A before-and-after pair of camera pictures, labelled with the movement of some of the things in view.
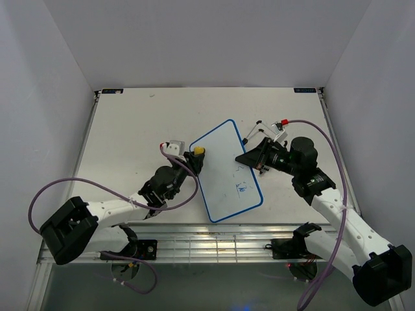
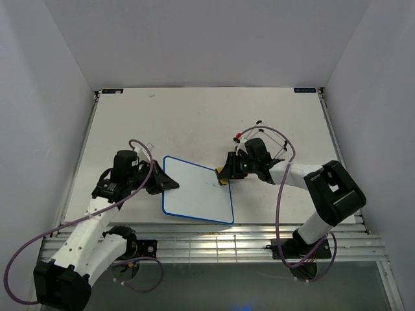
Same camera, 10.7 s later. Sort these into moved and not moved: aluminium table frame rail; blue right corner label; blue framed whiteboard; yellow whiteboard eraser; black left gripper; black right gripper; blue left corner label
Moved: yellow whiteboard eraser; blue framed whiteboard; black left gripper; black right gripper
Not moved: blue right corner label; blue left corner label; aluminium table frame rail
